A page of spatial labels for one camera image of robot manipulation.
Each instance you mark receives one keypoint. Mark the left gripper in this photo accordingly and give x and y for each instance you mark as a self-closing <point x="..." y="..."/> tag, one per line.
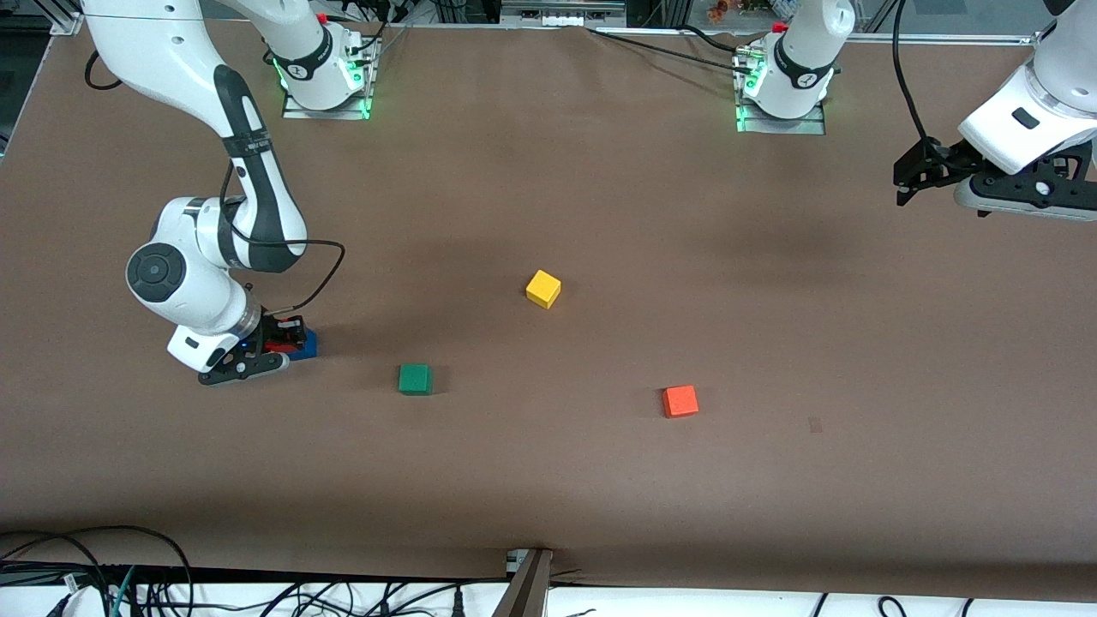
<point x="937" y="164"/>

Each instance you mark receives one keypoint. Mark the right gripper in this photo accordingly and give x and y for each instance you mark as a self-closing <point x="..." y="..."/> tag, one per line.
<point x="272" y="330"/>

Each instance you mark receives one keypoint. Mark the red wooden block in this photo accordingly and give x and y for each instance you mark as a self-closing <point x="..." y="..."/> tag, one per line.
<point x="278" y="347"/>

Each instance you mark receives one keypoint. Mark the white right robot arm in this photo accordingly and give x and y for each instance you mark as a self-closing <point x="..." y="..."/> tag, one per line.
<point x="171" y="51"/>

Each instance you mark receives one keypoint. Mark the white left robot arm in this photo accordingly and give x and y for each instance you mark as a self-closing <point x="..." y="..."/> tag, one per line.
<point x="806" y="51"/>

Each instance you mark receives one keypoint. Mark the blue wooden block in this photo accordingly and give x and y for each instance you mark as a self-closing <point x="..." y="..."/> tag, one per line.
<point x="309" y="347"/>

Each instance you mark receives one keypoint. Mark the green wooden block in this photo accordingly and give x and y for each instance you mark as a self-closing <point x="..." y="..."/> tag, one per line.
<point x="415" y="380"/>

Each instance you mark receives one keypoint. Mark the yellow wooden block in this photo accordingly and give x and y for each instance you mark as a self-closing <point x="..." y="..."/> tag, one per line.
<point x="542" y="289"/>

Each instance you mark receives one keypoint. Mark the orange wooden block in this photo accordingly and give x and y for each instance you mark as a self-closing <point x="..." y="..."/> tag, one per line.
<point x="680" y="402"/>

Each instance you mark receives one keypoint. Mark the grey power strip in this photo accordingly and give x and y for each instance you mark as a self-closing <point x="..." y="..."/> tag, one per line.
<point x="561" y="13"/>

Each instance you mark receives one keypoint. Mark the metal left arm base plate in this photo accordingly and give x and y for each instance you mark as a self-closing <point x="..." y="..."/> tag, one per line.
<point x="784" y="126"/>

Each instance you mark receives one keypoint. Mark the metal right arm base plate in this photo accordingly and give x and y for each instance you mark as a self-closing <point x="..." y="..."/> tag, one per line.
<point x="330" y="113"/>

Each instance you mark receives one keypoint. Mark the aluminium strut bracket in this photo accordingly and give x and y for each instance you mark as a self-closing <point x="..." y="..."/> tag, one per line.
<point x="524" y="591"/>

